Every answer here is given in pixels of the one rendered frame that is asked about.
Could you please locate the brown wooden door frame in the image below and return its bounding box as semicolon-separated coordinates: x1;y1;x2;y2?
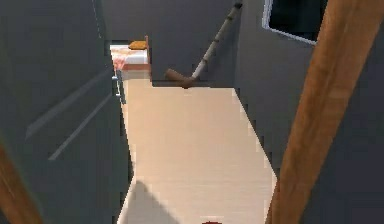
265;0;384;224

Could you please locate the silver door handle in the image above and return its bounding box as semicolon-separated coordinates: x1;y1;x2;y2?
111;75;123;98

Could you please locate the grey room door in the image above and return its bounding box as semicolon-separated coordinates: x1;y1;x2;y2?
0;0;132;224

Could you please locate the white framed window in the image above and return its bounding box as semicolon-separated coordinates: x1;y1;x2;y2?
261;0;329;46

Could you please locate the orange pillow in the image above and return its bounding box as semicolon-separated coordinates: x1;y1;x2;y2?
128;40;148;51

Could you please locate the white bed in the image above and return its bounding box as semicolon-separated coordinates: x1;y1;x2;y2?
109;35;152;72

